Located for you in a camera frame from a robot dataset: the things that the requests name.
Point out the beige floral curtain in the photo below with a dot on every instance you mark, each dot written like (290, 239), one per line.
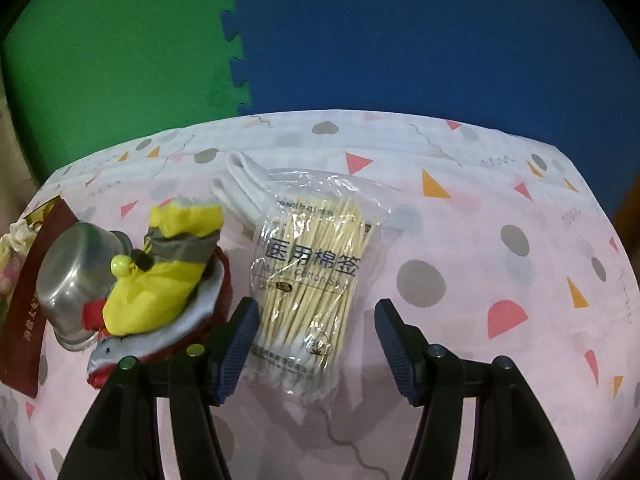
(12, 160)

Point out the stainless steel bowl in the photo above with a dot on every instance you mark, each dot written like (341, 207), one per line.
(70, 270)

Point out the white towel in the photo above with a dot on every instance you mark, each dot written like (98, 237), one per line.
(235, 180)

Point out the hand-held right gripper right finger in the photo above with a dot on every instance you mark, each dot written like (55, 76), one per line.
(395, 355)

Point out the blue foam mat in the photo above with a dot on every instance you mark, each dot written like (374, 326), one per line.
(425, 35)

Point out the dark red tin box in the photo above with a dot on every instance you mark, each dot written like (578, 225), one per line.
(25, 340)

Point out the brown foam mat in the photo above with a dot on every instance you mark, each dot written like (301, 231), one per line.
(630, 210)

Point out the pink patterned tablecloth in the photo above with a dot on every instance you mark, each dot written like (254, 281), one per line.
(475, 310)

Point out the clear bag of cotton swabs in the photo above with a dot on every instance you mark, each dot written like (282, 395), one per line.
(305, 270)

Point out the red and grey fabric item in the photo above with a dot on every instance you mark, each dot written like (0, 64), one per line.
(150, 342)

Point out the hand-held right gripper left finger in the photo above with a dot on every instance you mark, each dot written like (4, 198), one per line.
(237, 355)

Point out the yellow grey toy boot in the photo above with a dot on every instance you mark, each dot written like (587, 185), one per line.
(150, 300)

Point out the cream cloth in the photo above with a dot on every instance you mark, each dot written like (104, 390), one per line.
(15, 235)

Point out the green foam mat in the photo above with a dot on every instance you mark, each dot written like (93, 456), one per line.
(125, 60)

